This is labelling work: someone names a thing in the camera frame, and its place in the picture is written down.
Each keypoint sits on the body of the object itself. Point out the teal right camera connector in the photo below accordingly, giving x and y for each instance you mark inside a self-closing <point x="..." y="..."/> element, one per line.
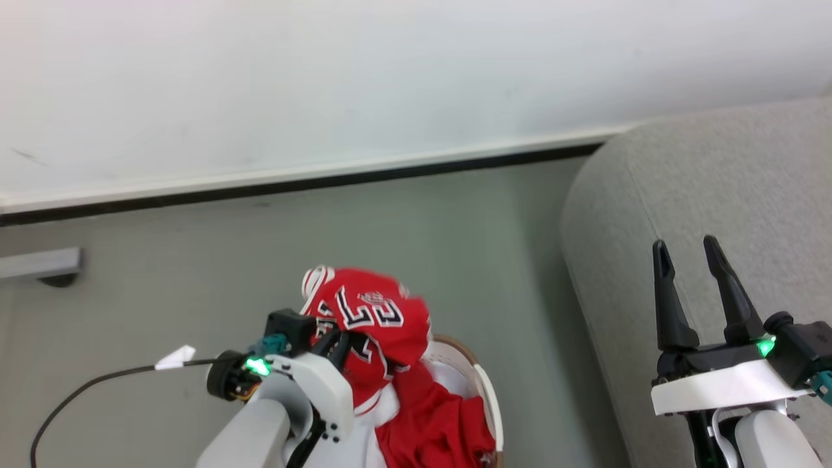
<point x="824" y="387"/>

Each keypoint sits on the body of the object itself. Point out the teal camera connector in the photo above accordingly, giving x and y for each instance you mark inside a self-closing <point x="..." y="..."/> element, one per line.
<point x="270" y="344"/>
<point x="824" y="387"/>

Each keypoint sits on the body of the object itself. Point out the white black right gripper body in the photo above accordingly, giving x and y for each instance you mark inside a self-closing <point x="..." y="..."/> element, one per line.
<point x="715" y="383"/>

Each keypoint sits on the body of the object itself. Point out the white garment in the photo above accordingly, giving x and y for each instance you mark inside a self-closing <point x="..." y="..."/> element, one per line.
<point x="374" y="435"/>

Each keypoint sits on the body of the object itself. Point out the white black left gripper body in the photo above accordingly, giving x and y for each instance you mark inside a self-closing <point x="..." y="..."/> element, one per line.
<point x="318" y="390"/>

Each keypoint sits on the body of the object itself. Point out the red basketball jersey with number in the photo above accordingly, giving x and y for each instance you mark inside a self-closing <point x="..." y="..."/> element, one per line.
<point x="383" y="325"/>

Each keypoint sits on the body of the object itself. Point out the plain red garment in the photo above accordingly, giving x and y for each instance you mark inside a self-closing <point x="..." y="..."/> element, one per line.
<point x="435" y="422"/>

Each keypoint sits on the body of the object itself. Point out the teal left camera connector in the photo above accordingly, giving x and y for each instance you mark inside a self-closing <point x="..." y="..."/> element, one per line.
<point x="270" y="344"/>

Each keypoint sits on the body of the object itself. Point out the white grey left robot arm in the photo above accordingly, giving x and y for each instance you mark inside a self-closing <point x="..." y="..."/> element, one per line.
<point x="250" y="432"/>

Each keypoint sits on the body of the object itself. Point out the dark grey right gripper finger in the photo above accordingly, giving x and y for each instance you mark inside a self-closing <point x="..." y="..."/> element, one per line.
<point x="738" y="305"/>
<point x="673" y="318"/>

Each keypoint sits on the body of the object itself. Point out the white black wall baseboard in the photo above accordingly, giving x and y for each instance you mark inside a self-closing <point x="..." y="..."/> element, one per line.
<point x="260" y="182"/>

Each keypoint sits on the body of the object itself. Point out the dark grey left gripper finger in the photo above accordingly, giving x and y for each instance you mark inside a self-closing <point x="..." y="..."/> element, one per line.
<point x="323" y="339"/>
<point x="342" y="351"/>

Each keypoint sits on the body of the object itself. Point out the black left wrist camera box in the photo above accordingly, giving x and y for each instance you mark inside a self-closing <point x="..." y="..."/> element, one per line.
<point x="290" y="331"/>

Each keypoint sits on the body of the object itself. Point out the grey fabric sofa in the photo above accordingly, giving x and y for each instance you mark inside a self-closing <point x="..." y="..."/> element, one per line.
<point x="715" y="182"/>

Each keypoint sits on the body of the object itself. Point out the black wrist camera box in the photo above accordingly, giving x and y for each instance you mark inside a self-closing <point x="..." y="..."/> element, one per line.
<point x="806" y="348"/>
<point x="290" y="331"/>

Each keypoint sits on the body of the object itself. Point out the white laundry basket brown rim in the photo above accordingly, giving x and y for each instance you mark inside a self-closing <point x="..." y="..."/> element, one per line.
<point x="484" y="390"/>

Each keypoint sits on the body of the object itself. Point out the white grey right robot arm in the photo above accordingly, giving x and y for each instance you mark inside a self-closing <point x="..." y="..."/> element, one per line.
<point x="773" y="442"/>

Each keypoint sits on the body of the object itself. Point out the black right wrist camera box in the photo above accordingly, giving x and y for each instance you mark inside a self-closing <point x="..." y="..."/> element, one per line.
<point x="806" y="348"/>

